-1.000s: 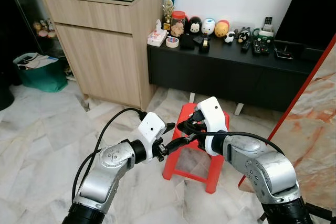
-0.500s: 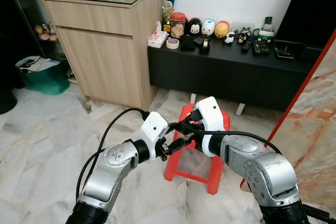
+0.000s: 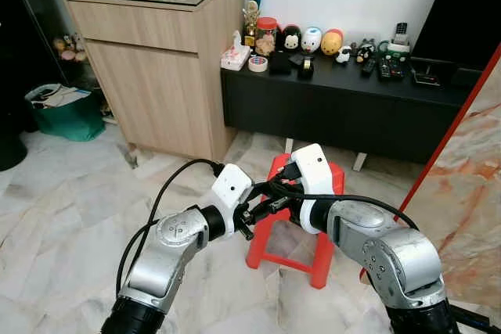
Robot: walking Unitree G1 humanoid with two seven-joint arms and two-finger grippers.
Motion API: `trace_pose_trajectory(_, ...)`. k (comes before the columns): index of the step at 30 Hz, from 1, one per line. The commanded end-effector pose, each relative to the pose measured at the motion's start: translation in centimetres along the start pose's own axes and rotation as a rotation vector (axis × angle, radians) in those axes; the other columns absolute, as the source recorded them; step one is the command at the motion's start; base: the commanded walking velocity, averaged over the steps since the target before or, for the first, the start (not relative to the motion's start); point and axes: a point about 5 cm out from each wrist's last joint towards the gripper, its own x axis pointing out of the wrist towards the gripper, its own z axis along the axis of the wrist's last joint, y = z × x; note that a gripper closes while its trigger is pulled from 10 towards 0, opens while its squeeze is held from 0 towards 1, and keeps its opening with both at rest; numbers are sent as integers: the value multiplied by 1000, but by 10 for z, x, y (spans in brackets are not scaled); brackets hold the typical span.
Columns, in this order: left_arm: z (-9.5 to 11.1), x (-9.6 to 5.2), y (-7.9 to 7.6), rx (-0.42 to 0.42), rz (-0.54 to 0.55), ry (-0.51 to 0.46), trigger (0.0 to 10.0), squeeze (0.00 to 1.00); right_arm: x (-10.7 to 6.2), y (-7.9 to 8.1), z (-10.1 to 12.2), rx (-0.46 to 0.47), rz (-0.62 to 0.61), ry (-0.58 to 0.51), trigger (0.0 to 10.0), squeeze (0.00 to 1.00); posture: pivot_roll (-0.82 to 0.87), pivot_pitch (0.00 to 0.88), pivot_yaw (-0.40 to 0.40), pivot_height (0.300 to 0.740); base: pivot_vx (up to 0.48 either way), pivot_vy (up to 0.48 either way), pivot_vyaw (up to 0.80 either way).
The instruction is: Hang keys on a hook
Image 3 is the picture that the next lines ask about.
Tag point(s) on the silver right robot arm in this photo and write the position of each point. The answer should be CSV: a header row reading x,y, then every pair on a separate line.
x,y
391,263

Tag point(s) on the pink white tissue box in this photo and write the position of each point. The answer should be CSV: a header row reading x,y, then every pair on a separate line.
x,y
235,59

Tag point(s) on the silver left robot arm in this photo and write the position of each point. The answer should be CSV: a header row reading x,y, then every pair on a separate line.
x,y
168,248

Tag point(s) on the black low console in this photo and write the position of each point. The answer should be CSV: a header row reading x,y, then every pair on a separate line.
x,y
337,115

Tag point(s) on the small white panda figure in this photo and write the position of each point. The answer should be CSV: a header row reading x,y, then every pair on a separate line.
x,y
344,54

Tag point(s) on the red lidded jar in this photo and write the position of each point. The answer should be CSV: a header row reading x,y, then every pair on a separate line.
x,y
267,37

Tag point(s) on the black open tray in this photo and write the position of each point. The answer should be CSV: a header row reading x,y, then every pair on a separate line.
x,y
430,76

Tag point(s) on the black mouse figure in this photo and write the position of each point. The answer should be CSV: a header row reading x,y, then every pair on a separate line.
x,y
290,41

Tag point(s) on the black remote control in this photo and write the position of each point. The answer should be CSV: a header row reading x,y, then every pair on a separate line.
x,y
368,67
398,68
385,68

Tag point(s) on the yellow round figure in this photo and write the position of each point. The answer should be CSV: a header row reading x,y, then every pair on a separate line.
x,y
332,42

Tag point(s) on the green bag with papers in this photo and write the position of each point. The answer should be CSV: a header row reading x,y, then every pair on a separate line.
x,y
74,123

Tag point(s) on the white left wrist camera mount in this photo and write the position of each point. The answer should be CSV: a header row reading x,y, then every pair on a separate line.
x,y
232,185

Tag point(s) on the marble top table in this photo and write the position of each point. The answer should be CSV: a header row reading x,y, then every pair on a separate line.
x,y
470,177

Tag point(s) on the white tape roll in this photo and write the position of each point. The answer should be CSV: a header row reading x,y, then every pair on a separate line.
x,y
257,63

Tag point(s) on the black tape dispenser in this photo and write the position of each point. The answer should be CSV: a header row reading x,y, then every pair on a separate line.
x,y
305,68

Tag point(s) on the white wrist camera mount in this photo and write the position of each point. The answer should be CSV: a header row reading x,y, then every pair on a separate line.
x,y
313,170
232,185

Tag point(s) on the black television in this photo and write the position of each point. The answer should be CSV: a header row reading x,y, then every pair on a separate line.
x,y
470,5

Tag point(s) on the small black box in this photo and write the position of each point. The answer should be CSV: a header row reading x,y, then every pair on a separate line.
x,y
279,64

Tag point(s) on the gold trophy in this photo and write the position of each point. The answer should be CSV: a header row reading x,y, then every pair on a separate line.
x,y
250,17

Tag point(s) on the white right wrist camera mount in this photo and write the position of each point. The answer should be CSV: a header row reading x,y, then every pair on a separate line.
x,y
313,170

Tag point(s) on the black round bin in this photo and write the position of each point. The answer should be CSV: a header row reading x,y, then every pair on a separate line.
x,y
9,150

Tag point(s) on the glass display cabinet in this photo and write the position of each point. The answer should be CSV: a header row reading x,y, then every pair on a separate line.
x,y
47,21

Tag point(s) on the red plastic stool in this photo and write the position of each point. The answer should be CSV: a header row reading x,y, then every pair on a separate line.
x,y
322,260

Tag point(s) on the white round figure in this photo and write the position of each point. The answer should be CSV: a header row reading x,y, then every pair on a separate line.
x,y
311,41

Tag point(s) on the light wooden cabinet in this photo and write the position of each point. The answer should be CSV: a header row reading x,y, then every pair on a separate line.
x,y
156,76

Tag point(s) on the small black figure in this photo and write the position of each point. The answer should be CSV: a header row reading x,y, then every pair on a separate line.
x,y
365,52

